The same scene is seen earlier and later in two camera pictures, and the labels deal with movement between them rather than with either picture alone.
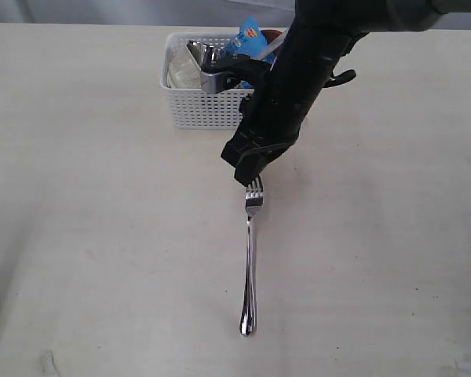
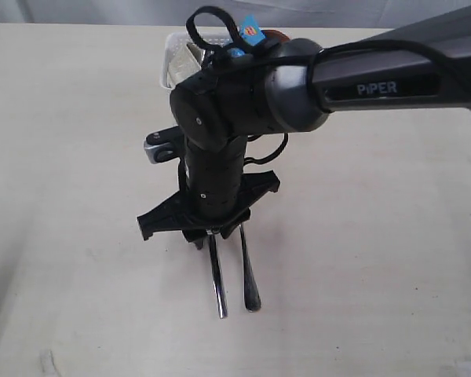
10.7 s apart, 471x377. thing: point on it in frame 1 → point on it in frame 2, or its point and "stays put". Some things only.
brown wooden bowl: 270,34 stays put
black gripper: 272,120 → 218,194
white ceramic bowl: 184,71 stays put
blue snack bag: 250,42 stays put
